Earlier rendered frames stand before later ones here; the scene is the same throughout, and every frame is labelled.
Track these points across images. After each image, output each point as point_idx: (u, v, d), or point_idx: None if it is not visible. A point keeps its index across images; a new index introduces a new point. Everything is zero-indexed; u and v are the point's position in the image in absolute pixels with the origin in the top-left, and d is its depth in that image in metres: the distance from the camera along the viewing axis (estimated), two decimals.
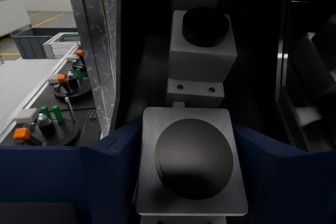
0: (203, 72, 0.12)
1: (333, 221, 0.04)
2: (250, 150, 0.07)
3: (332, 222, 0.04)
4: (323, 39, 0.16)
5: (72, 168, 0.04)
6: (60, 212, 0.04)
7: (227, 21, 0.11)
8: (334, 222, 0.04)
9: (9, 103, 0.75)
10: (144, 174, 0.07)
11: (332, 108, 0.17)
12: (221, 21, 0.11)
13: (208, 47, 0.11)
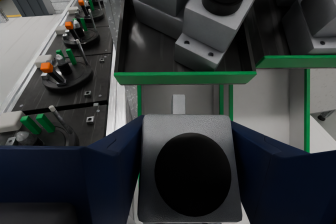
0: (208, 36, 0.14)
1: (333, 221, 0.04)
2: (250, 150, 0.07)
3: (332, 222, 0.04)
4: None
5: (72, 168, 0.04)
6: (60, 212, 0.04)
7: None
8: (334, 222, 0.04)
9: (24, 56, 0.82)
10: (145, 186, 0.07)
11: None
12: None
13: (216, 15, 0.13)
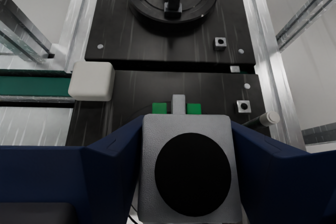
0: None
1: (333, 221, 0.04)
2: (250, 150, 0.07)
3: (332, 222, 0.04)
4: None
5: (72, 168, 0.04)
6: (60, 212, 0.04)
7: None
8: (334, 222, 0.04)
9: None
10: (145, 186, 0.07)
11: None
12: None
13: None
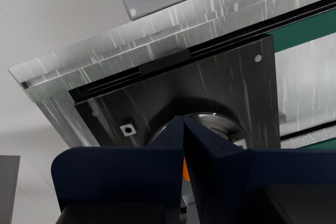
0: None
1: (251, 221, 0.04)
2: (199, 149, 0.07)
3: (250, 223, 0.04)
4: None
5: (173, 169, 0.04)
6: (158, 212, 0.04)
7: None
8: (251, 223, 0.04)
9: None
10: None
11: None
12: None
13: None
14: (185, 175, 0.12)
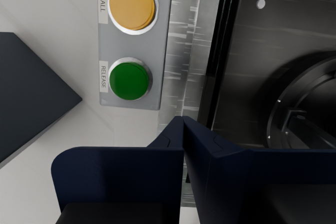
0: None
1: (251, 221, 0.04)
2: (199, 149, 0.07)
3: (250, 223, 0.04)
4: None
5: (173, 169, 0.04)
6: (158, 212, 0.04)
7: None
8: (251, 223, 0.04)
9: None
10: None
11: None
12: None
13: None
14: None
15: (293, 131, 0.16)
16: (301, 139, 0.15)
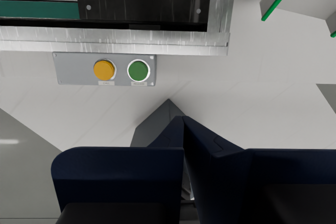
0: None
1: (251, 221, 0.04)
2: (199, 149, 0.07)
3: (250, 223, 0.04)
4: None
5: (173, 169, 0.04)
6: (158, 212, 0.04)
7: None
8: (251, 223, 0.04)
9: None
10: None
11: None
12: None
13: None
14: None
15: None
16: None
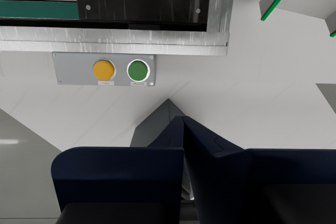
0: None
1: (251, 221, 0.04)
2: (199, 149, 0.07)
3: (250, 223, 0.04)
4: None
5: (173, 169, 0.04)
6: (158, 212, 0.04)
7: None
8: (251, 223, 0.04)
9: None
10: None
11: None
12: None
13: None
14: None
15: None
16: None
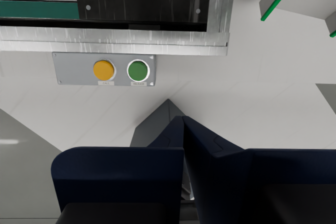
0: None
1: (251, 221, 0.04)
2: (199, 149, 0.07)
3: (250, 223, 0.04)
4: None
5: (173, 169, 0.04)
6: (158, 212, 0.04)
7: None
8: (251, 223, 0.04)
9: None
10: None
11: None
12: None
13: None
14: None
15: None
16: None
